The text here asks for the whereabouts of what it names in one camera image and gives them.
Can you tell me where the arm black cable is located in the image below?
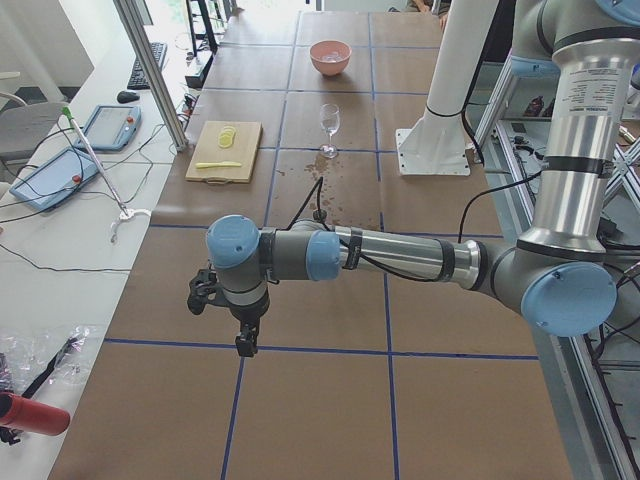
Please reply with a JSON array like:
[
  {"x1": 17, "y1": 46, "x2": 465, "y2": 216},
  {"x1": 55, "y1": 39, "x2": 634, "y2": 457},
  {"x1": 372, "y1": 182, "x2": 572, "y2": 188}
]
[{"x1": 284, "y1": 177, "x2": 451, "y2": 284}]

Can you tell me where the far blue teach pendant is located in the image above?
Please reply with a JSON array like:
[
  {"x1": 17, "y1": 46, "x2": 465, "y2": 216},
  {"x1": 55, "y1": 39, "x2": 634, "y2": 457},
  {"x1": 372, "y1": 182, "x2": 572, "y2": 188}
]
[{"x1": 81, "y1": 105, "x2": 142, "y2": 152}]

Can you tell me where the black computer mouse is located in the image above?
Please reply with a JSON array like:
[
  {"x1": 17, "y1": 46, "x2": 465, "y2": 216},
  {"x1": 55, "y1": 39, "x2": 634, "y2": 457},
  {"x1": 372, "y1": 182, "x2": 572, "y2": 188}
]
[{"x1": 116, "y1": 90, "x2": 140, "y2": 104}]

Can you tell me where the black keyboard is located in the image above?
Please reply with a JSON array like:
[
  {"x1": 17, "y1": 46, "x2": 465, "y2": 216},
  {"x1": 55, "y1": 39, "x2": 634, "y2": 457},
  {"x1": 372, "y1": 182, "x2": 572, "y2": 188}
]
[{"x1": 126, "y1": 41, "x2": 169, "y2": 91}]

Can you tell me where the aluminium frame post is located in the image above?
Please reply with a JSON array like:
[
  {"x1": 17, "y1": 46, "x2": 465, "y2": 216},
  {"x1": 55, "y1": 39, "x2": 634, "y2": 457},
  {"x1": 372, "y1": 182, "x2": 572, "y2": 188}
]
[{"x1": 113, "y1": 0, "x2": 188, "y2": 152}]

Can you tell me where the clear wine glass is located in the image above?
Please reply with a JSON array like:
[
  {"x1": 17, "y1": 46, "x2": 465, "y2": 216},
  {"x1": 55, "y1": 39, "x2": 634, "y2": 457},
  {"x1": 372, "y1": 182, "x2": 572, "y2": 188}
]
[{"x1": 319, "y1": 104, "x2": 340, "y2": 159}]

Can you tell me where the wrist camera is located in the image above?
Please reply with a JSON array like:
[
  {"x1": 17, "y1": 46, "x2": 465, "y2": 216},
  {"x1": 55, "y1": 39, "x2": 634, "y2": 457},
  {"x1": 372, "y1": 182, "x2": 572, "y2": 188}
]
[{"x1": 187, "y1": 269, "x2": 229, "y2": 315}]

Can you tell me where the near blue teach pendant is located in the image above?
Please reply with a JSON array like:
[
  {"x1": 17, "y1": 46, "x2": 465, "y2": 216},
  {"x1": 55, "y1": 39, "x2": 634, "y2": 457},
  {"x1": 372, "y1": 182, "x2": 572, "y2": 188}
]
[{"x1": 9, "y1": 147, "x2": 98, "y2": 211}]

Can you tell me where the clear ice cubes pile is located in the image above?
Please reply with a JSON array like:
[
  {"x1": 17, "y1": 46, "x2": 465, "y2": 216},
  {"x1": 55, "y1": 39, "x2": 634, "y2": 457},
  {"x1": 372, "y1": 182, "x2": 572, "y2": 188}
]
[{"x1": 320, "y1": 51, "x2": 344, "y2": 64}]

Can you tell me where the pink bowl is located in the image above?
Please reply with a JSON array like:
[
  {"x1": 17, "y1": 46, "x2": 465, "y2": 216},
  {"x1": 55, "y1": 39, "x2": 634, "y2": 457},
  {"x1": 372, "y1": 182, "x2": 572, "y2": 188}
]
[{"x1": 309, "y1": 40, "x2": 352, "y2": 76}]

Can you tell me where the red bottle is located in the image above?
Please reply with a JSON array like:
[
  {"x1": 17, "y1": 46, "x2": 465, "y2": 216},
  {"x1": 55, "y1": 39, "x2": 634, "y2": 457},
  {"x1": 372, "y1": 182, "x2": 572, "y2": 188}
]
[{"x1": 1, "y1": 392, "x2": 71, "y2": 436}]

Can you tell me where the yellow plastic knife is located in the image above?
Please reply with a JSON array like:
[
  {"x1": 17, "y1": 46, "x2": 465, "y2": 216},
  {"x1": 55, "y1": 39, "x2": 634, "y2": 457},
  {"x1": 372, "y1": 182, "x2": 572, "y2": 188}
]
[{"x1": 195, "y1": 161, "x2": 243, "y2": 170}]

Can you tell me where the bamboo cutting board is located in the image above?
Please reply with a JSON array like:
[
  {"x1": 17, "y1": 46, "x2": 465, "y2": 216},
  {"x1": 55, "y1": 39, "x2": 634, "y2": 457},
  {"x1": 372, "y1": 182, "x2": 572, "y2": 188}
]
[{"x1": 185, "y1": 121, "x2": 262, "y2": 183}]

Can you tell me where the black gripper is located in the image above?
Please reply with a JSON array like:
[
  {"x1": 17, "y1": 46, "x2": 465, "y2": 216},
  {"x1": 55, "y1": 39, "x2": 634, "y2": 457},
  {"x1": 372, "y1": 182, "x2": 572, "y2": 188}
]
[{"x1": 230, "y1": 298, "x2": 270, "y2": 357}]

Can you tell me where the grey office chair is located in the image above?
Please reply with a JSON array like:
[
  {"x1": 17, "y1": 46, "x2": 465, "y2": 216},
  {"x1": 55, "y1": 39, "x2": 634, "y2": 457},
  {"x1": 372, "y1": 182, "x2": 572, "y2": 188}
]
[{"x1": 1, "y1": 92, "x2": 68, "y2": 162}]

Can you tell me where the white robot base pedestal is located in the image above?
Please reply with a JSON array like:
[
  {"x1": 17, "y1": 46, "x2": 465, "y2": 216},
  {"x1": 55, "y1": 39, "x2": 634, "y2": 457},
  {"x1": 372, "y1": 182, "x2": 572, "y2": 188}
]
[{"x1": 396, "y1": 0, "x2": 499, "y2": 176}]

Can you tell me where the blue teach pendant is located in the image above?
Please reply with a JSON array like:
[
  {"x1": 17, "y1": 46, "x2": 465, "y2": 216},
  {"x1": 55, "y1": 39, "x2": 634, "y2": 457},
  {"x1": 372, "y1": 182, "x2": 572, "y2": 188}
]
[
  {"x1": 9, "y1": 147, "x2": 98, "y2": 211},
  {"x1": 81, "y1": 105, "x2": 142, "y2": 152}
]

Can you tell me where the clear plastic bag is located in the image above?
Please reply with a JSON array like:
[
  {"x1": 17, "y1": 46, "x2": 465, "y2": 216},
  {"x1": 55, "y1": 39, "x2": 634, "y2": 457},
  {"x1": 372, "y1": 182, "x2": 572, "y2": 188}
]
[{"x1": 1, "y1": 324, "x2": 106, "y2": 394}]

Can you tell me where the metal rod with green tip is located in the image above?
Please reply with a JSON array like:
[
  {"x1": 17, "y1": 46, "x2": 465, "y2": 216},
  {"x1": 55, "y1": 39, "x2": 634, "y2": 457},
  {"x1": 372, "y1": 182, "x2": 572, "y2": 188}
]
[{"x1": 62, "y1": 106, "x2": 127, "y2": 214}]

